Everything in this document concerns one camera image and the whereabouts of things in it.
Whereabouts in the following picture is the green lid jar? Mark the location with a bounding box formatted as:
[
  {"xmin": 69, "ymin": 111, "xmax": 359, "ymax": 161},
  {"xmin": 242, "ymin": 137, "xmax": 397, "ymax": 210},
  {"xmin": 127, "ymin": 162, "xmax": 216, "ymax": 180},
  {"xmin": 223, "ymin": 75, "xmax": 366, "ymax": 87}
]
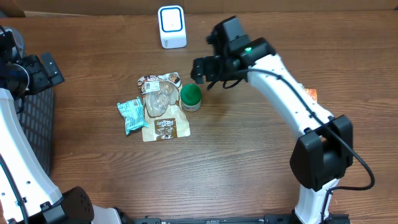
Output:
[{"xmin": 180, "ymin": 84, "xmax": 201, "ymax": 112}]

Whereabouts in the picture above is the white barcode scanner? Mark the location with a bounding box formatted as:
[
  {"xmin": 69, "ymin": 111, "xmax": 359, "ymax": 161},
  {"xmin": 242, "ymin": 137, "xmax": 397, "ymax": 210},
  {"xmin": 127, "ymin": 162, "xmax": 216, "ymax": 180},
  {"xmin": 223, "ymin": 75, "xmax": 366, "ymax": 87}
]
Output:
[{"xmin": 158, "ymin": 5, "xmax": 187, "ymax": 49}]

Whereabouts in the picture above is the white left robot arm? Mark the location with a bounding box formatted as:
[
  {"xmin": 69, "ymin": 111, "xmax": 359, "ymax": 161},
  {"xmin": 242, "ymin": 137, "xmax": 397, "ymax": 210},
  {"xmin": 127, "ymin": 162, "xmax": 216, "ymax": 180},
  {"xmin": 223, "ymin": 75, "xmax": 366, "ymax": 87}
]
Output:
[{"xmin": 1, "ymin": 28, "xmax": 131, "ymax": 224}]

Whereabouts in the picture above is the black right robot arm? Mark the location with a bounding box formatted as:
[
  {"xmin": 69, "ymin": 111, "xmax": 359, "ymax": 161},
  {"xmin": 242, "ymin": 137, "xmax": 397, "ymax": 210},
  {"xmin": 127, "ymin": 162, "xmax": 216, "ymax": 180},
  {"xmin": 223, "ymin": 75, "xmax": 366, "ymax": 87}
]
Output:
[{"xmin": 191, "ymin": 16, "xmax": 353, "ymax": 223}]

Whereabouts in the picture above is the grey plastic basket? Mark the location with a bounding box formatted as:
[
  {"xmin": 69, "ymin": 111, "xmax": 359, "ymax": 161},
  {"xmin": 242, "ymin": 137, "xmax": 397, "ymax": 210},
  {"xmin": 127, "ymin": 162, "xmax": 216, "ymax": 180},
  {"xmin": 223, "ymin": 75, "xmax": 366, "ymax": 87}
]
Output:
[{"xmin": 12, "ymin": 26, "xmax": 56, "ymax": 177}]

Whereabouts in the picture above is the clear snack bag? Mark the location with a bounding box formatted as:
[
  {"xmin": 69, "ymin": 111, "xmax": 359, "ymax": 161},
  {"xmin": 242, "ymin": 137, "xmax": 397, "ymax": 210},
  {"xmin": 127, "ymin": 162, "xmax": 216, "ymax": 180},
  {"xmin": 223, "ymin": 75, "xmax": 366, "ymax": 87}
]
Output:
[{"xmin": 137, "ymin": 72, "xmax": 190, "ymax": 142}]

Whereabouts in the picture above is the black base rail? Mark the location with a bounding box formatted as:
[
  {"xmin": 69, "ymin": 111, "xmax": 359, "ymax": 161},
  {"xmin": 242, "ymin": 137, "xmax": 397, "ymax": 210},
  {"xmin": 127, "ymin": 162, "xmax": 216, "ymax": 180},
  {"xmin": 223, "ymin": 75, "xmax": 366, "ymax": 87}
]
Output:
[{"xmin": 118, "ymin": 213, "xmax": 352, "ymax": 224}]

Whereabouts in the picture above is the orange Kleenex tissue pack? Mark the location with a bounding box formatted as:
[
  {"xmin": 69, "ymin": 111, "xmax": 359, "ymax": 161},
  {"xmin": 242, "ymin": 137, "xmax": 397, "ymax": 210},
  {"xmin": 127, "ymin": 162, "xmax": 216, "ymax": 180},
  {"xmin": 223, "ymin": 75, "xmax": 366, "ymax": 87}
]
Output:
[{"xmin": 304, "ymin": 88, "xmax": 318, "ymax": 102}]

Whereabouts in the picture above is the teal snack packet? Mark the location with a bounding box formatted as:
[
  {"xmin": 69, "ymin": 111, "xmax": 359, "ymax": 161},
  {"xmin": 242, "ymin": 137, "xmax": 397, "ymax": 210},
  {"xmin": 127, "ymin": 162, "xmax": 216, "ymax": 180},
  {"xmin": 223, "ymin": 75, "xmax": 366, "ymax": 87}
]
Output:
[{"xmin": 117, "ymin": 97, "xmax": 149, "ymax": 135}]

